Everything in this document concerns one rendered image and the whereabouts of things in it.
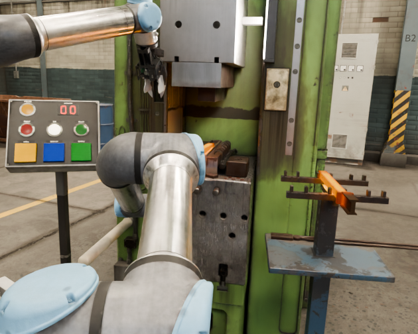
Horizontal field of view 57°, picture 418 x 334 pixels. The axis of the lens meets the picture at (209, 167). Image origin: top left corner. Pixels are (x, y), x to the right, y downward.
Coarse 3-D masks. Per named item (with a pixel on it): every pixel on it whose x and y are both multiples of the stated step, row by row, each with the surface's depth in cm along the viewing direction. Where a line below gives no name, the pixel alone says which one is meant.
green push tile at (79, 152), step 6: (72, 144) 149; (78, 144) 149; (84, 144) 150; (90, 144) 150; (72, 150) 148; (78, 150) 149; (84, 150) 149; (90, 150) 150; (72, 156) 147; (78, 156) 148; (84, 156) 148; (90, 156) 149
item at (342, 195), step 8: (320, 176) 140; (328, 176) 136; (328, 184) 128; (336, 184) 125; (336, 192) 118; (344, 192) 112; (336, 200) 114; (344, 200) 112; (352, 200) 105; (344, 208) 110; (352, 208) 106
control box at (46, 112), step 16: (16, 112) 148; (48, 112) 151; (64, 112) 152; (80, 112) 154; (96, 112) 156; (16, 128) 146; (64, 128) 151; (96, 128) 154; (64, 144) 149; (96, 144) 152; (64, 160) 147
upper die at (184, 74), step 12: (180, 72) 151; (192, 72) 151; (204, 72) 150; (216, 72) 149; (228, 72) 169; (180, 84) 152; (192, 84) 152; (204, 84) 151; (216, 84) 150; (228, 84) 171
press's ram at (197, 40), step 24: (168, 0) 146; (192, 0) 145; (216, 0) 143; (240, 0) 151; (168, 24) 148; (192, 24) 147; (216, 24) 145; (240, 24) 157; (168, 48) 150; (192, 48) 149; (216, 48) 147; (240, 48) 163
